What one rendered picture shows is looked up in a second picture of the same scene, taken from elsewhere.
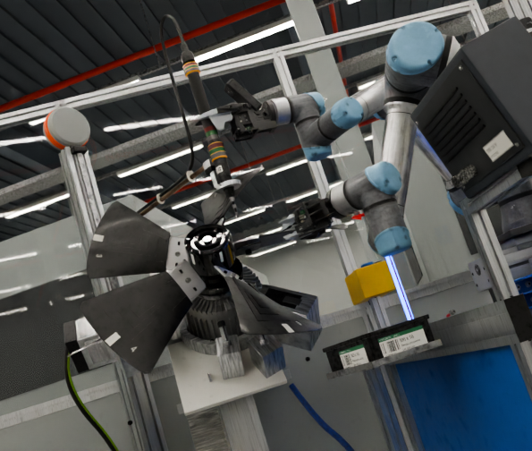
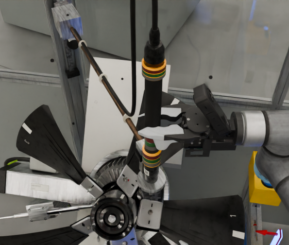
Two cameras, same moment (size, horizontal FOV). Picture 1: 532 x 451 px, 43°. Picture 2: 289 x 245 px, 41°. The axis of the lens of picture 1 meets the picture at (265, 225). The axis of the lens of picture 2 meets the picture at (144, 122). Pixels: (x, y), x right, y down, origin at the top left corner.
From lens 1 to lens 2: 1.76 m
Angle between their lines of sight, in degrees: 61
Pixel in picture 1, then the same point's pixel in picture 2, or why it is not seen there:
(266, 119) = (227, 139)
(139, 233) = (61, 155)
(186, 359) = (88, 213)
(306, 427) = not seen: hidden behind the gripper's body
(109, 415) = (61, 96)
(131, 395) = (71, 118)
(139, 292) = (42, 238)
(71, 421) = (35, 90)
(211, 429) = not seen: hidden behind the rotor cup
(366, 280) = (258, 195)
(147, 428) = (79, 133)
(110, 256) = (36, 148)
